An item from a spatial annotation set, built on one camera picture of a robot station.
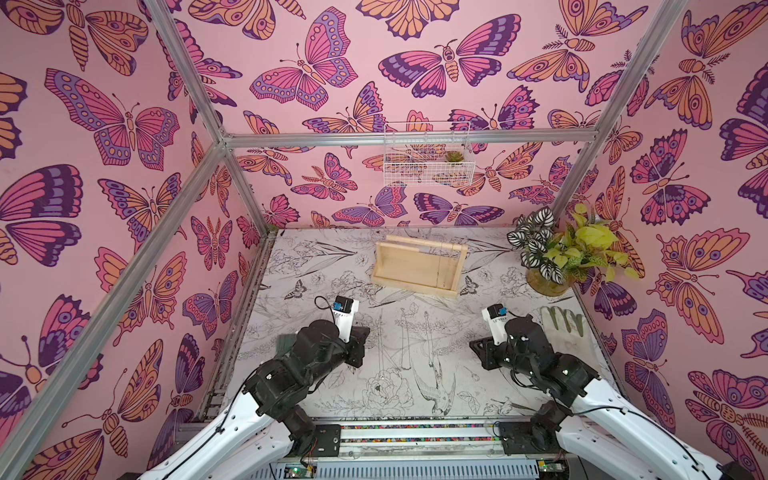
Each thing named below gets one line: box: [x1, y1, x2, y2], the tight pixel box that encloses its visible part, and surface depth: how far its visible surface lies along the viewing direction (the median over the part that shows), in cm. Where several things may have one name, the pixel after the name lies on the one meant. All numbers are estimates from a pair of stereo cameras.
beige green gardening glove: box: [530, 306, 608, 377], surface depth 92 cm
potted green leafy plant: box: [506, 204, 640, 297], surface depth 87 cm
